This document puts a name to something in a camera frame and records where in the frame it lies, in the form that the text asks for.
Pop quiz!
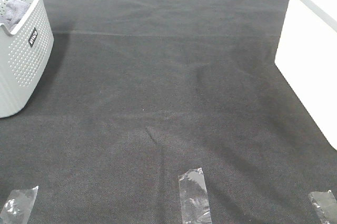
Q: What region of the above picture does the grey-blue terry towel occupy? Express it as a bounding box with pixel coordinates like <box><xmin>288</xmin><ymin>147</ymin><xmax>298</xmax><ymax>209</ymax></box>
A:
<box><xmin>1</xmin><ymin>0</ymin><xmax>30</xmax><ymax>32</ymax></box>

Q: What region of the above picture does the middle clear tape strip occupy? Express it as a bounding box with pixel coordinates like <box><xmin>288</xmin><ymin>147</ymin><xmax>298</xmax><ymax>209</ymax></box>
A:
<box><xmin>178</xmin><ymin>168</ymin><xmax>212</xmax><ymax>223</ymax></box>

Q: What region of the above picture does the grey perforated laundry basket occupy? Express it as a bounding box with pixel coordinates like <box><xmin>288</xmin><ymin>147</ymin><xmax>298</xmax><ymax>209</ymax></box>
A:
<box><xmin>1</xmin><ymin>0</ymin><xmax>54</xmax><ymax>118</ymax></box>

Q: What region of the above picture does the cream storage box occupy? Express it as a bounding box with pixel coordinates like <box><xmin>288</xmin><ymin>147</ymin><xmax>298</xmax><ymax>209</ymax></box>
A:
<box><xmin>275</xmin><ymin>0</ymin><xmax>336</xmax><ymax>148</ymax></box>

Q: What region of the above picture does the clear tape strip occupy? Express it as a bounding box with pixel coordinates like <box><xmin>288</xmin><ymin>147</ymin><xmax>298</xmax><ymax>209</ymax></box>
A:
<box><xmin>178</xmin><ymin>168</ymin><xmax>212</xmax><ymax>223</ymax></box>
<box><xmin>1</xmin><ymin>186</ymin><xmax>39</xmax><ymax>224</ymax></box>
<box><xmin>309</xmin><ymin>190</ymin><xmax>336</xmax><ymax>224</ymax></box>

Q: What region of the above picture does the left clear tape strip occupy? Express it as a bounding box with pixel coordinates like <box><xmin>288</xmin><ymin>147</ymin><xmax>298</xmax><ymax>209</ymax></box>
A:
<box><xmin>1</xmin><ymin>186</ymin><xmax>39</xmax><ymax>224</ymax></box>

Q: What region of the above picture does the black table cloth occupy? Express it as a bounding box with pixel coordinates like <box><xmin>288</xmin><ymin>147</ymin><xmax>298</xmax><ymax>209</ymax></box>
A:
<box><xmin>1</xmin><ymin>0</ymin><xmax>336</xmax><ymax>223</ymax></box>

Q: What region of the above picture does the right clear tape strip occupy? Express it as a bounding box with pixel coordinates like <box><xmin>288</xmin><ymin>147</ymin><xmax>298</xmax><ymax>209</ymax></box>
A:
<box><xmin>309</xmin><ymin>190</ymin><xmax>336</xmax><ymax>224</ymax></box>

